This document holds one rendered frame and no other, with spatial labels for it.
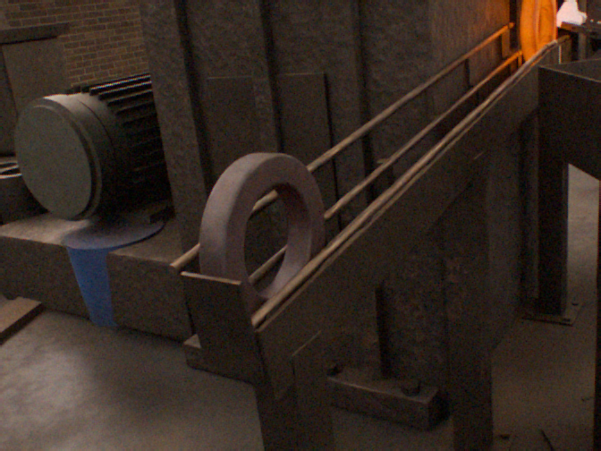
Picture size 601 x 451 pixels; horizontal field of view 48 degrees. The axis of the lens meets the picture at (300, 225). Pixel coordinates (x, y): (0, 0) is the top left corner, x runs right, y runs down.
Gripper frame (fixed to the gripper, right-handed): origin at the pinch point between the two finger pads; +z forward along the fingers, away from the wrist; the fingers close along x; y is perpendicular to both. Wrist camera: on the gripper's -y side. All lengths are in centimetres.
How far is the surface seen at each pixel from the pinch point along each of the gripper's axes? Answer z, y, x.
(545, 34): -1.6, -2.2, 7.1
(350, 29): 20, -1, 63
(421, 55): 7, -2, 60
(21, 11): 584, -159, -287
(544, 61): -7.1, -4.4, 25.8
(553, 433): -38, -66, 58
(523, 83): -7.7, -6.4, 41.1
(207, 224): -3, -6, 129
